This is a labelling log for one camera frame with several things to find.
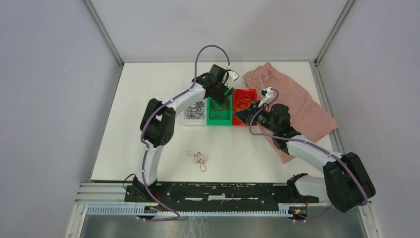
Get red plastic bin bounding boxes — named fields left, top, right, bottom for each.
left=232, top=89, right=258, bottom=126

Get pink cloth shorts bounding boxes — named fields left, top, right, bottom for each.
left=244, top=62, right=338, bottom=142

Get red cables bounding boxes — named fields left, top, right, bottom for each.
left=209, top=102, right=232, bottom=121

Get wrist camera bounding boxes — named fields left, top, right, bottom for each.
left=225, top=69, right=239, bottom=84
left=259, top=87, right=279, bottom=108

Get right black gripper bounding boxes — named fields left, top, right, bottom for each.
left=233, top=100, right=277, bottom=134

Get white slotted cable duct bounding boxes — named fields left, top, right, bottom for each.
left=86, top=204, right=309, bottom=218

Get green plastic bin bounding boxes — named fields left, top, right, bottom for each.
left=207, top=97, right=233, bottom=126

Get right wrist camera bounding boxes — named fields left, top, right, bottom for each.
left=259, top=87, right=279, bottom=108

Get yellow cable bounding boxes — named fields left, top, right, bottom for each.
left=233, top=93, right=255, bottom=113

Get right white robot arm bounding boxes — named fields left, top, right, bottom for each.
left=234, top=101, right=376, bottom=212

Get clear plastic bin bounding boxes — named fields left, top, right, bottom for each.
left=182, top=100, right=207, bottom=126

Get dark blue cables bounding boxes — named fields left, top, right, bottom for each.
left=184, top=100, right=206, bottom=120

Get coloured cable pile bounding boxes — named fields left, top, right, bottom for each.
left=187, top=150, right=210, bottom=173

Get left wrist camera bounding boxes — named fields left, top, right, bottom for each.
left=225, top=69, right=239, bottom=84

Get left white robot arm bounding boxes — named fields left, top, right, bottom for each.
left=133, top=64, right=239, bottom=202

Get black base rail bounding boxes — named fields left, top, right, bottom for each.
left=124, top=181, right=319, bottom=213

